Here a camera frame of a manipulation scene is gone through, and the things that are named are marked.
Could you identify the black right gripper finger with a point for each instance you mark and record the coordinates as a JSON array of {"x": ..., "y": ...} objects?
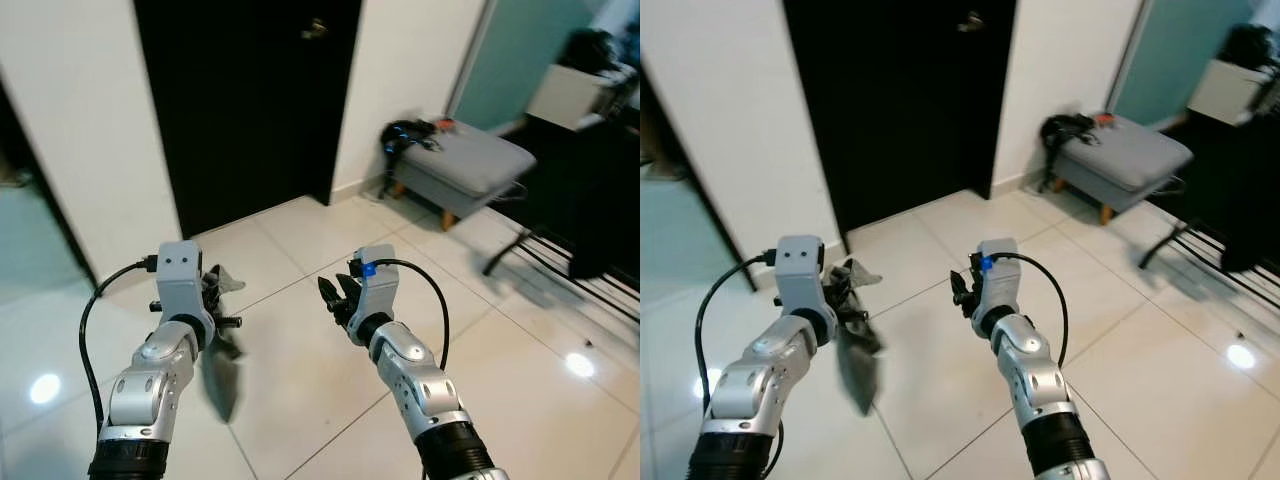
[
  {"x": 973, "y": 272},
  {"x": 959, "y": 286},
  {"x": 329, "y": 295},
  {"x": 349, "y": 287}
]

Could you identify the black garment with white print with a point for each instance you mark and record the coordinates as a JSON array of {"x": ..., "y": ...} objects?
[
  {"x": 860, "y": 370},
  {"x": 222, "y": 380}
]

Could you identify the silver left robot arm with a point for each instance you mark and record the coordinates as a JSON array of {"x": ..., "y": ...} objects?
[
  {"x": 745, "y": 390},
  {"x": 140, "y": 400}
]

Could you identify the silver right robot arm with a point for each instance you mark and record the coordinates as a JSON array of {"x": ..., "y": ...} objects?
[
  {"x": 420, "y": 390},
  {"x": 1040, "y": 390}
]

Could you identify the black metal clothes rack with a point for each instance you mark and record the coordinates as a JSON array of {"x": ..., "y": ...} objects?
[
  {"x": 510, "y": 250},
  {"x": 1160, "y": 245}
]

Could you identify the grey ottoman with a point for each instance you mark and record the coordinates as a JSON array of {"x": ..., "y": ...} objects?
[
  {"x": 1125, "y": 160},
  {"x": 470, "y": 165}
]

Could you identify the black door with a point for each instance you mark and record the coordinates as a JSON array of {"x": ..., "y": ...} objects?
[
  {"x": 250, "y": 100},
  {"x": 900, "y": 100}
]

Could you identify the orange pack in clear wrap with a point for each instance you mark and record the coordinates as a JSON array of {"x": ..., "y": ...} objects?
[
  {"x": 1103, "y": 120},
  {"x": 445, "y": 125}
]

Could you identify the black backpack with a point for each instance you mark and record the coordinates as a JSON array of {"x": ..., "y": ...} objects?
[
  {"x": 595, "y": 50},
  {"x": 1252, "y": 45}
]

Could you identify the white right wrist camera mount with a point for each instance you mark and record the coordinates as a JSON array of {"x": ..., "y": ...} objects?
[
  {"x": 1000, "y": 280},
  {"x": 375, "y": 290}
]

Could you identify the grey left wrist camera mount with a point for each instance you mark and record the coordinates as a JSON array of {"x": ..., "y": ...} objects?
[
  {"x": 183, "y": 280},
  {"x": 800, "y": 272}
]

